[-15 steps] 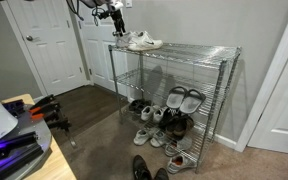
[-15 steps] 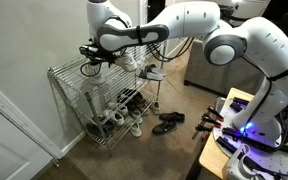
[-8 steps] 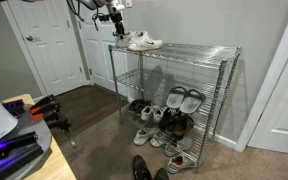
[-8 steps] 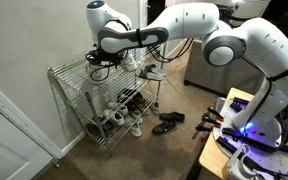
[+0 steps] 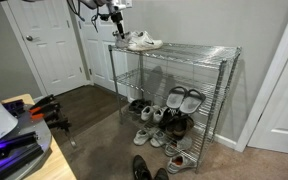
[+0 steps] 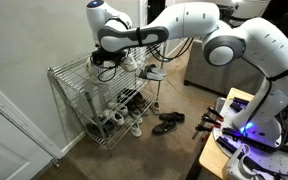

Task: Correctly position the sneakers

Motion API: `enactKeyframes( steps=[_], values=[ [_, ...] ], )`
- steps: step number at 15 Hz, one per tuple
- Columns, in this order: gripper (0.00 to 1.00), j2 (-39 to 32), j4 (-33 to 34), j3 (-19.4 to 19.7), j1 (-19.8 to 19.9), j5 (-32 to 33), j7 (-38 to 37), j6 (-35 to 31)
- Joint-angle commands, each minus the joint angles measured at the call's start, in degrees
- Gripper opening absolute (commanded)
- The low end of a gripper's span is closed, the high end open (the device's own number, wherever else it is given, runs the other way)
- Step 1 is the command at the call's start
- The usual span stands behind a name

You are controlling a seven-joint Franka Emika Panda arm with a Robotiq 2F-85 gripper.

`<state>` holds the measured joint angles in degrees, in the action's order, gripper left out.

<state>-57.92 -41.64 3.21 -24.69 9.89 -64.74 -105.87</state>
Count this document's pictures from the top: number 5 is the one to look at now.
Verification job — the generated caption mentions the black orange bar clamp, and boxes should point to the black orange bar clamp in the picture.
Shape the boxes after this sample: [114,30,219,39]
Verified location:
[28,102,62,122]
[29,93,57,109]
[45,114,78,149]

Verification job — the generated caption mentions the round metal base plate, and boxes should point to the round metal base plate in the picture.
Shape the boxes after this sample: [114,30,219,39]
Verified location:
[0,101,54,180]

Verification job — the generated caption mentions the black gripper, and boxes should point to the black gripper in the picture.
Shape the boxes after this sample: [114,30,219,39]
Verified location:
[111,12,127,39]

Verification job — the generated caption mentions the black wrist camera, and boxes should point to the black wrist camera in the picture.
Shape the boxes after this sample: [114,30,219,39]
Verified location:
[98,12,113,22]

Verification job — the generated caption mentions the black lace-up shoe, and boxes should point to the black lace-up shoe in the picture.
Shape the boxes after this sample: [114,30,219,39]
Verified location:
[153,167,170,180]
[132,154,153,180]

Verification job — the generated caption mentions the white low sneaker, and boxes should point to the white low sneaker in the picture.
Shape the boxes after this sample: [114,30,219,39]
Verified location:
[132,129,152,147]
[149,130,170,149]

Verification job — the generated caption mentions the white strap sneaker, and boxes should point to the white strap sneaker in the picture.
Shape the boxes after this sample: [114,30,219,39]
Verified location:
[127,30,164,52]
[114,30,134,50]

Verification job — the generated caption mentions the white door trim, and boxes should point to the white door trim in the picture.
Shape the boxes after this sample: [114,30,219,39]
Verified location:
[235,0,288,153]

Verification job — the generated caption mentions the black low shoe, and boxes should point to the black low shoe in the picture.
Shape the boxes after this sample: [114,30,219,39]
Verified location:
[140,99,154,109]
[127,99,145,116]

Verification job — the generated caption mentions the grey sneaker orange insole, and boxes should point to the grey sneaker orange insole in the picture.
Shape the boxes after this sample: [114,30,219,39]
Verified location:
[166,153,197,174]
[164,136,193,158]

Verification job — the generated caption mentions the white panel door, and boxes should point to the white panel door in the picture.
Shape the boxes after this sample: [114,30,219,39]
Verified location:
[247,29,288,158]
[77,6,130,98]
[1,0,89,98]

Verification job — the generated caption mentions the chrome wire shoe rack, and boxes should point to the chrome wire shoe rack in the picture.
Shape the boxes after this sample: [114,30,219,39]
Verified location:
[107,41,243,174]

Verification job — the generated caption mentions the black aluminium rail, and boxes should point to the black aluminium rail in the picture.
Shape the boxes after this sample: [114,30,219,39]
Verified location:
[0,143,46,180]
[0,130,39,158]
[2,98,26,118]

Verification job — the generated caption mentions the grey slide sandal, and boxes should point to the grey slide sandal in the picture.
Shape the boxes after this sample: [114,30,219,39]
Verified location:
[178,89,207,115]
[165,85,189,110]

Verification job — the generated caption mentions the white sneaker blue insole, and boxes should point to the white sneaker blue insole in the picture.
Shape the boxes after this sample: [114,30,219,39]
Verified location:
[140,104,158,122]
[152,106,168,124]

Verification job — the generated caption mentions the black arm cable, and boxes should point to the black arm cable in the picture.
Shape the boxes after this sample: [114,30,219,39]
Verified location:
[66,0,101,33]

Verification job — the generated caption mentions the dark brown shoe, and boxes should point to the dark brown shoe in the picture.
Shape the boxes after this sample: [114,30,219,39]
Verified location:
[157,109,175,132]
[170,114,196,141]

